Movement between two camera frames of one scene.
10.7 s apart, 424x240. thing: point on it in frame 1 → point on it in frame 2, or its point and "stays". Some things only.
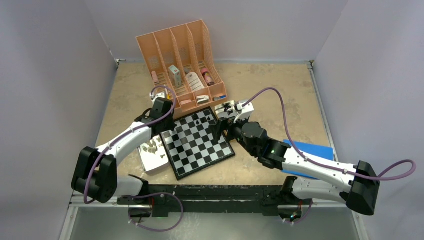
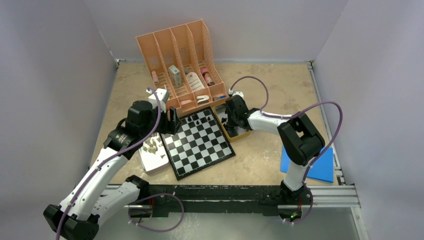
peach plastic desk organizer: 182,65 stays
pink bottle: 207,77 stays
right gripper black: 223,125 → 230,123
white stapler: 202,99 stays
